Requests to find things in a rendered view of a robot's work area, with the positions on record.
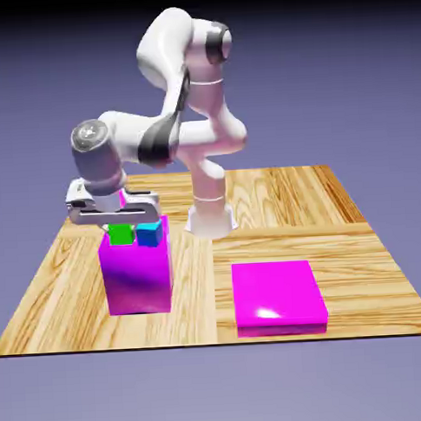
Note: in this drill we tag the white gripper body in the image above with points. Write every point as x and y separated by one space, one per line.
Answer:
140 207

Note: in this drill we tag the small green cube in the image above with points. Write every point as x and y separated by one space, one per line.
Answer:
120 234

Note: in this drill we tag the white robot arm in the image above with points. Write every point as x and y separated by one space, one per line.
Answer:
204 92

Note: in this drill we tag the small blue cube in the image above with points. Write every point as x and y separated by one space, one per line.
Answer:
148 234

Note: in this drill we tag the tall magenta box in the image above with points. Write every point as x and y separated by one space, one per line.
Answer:
137 280

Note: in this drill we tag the flat magenta box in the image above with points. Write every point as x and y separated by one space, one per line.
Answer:
277 294

